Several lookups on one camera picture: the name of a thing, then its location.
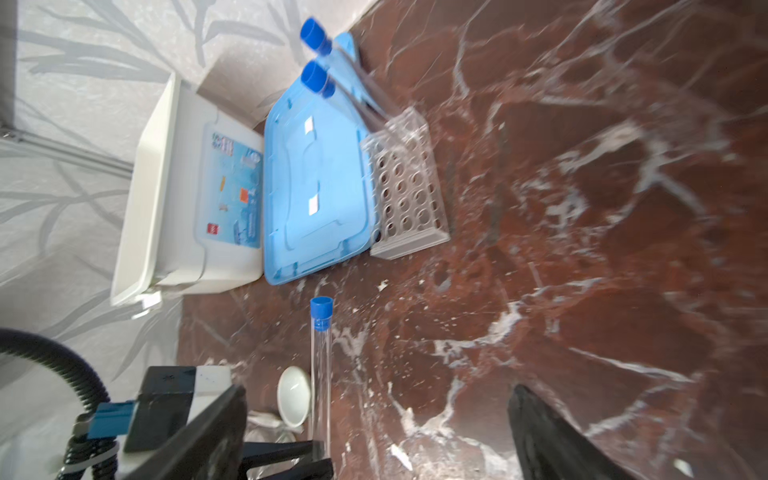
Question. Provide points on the blue capped test tube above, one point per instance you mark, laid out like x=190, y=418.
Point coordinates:
x=321, y=313
x=338, y=61
x=317, y=79

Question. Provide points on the blue plastic bin lid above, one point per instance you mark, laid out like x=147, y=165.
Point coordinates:
x=318, y=190

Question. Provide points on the white ceramic dish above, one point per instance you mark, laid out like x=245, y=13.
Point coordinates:
x=294, y=397

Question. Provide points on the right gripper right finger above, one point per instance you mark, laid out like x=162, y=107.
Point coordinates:
x=549, y=447

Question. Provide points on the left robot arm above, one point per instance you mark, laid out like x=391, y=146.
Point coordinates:
x=58, y=419

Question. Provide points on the clear test tube rack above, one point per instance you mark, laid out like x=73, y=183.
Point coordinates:
x=410, y=212

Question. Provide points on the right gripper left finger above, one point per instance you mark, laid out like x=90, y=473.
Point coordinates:
x=209, y=446

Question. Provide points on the clear glass flask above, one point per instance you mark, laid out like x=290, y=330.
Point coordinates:
x=268, y=428

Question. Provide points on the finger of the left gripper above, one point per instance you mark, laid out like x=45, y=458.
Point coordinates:
x=310, y=456

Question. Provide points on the white plastic storage bin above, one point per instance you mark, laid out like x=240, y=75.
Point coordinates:
x=193, y=220

